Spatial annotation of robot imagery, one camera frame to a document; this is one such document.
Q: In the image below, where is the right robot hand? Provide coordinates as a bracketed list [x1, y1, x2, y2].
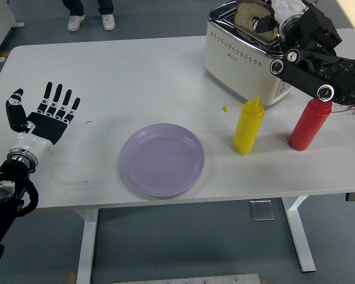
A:
[250, 0, 308, 34]

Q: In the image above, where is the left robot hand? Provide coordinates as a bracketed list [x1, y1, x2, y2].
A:
[5, 82, 82, 157]

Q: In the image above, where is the slice of bread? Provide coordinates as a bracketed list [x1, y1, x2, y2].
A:
[234, 0, 280, 41]

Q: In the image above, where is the cream and chrome toaster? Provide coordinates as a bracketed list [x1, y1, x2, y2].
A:
[203, 0, 293, 109]

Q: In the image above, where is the purple round plate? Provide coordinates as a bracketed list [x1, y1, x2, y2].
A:
[119, 122, 206, 198]

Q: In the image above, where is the small metal floor plate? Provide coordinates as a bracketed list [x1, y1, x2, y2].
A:
[248, 199, 276, 221]

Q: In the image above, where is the long metal floor plate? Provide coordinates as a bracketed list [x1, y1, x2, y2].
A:
[112, 272, 263, 284]

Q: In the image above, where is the person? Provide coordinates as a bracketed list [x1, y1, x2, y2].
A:
[62, 0, 116, 32]

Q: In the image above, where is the red squeeze bottle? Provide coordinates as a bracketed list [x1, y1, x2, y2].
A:
[287, 97, 355, 152]

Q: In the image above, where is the white table leg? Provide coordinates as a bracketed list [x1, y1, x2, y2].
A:
[75, 208, 100, 284]
[280, 195, 317, 273]

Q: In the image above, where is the yellow squeeze bottle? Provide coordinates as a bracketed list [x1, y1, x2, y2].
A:
[221, 95, 266, 156]

